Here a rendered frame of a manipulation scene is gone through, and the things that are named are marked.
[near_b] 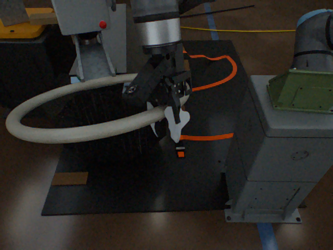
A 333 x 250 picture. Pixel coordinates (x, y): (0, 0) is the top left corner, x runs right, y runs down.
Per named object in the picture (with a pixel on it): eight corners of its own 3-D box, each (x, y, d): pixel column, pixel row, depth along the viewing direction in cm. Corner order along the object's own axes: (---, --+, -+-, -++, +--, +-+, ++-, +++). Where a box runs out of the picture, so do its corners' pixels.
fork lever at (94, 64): (66, 21, 136) (63, 11, 133) (101, 16, 140) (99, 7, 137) (73, 92, 89) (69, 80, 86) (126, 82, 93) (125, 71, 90)
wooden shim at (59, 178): (51, 185, 180) (51, 184, 179) (55, 173, 187) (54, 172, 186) (86, 184, 181) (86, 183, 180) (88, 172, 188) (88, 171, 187)
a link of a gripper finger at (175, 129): (199, 134, 57) (188, 96, 55) (182, 145, 54) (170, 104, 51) (188, 134, 60) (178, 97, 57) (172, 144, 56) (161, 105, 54)
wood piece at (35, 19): (30, 25, 192) (28, 19, 188) (33, 20, 199) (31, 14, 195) (57, 23, 194) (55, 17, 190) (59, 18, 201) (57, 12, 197)
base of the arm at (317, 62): (319, 82, 120) (321, 62, 120) (347, 74, 101) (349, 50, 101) (279, 79, 121) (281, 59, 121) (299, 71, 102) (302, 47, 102)
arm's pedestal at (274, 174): (279, 161, 197) (329, 69, 137) (302, 223, 163) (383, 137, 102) (216, 160, 198) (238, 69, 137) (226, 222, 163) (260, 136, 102)
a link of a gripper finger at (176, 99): (186, 122, 52) (175, 81, 50) (181, 124, 51) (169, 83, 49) (170, 122, 56) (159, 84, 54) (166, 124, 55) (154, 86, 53)
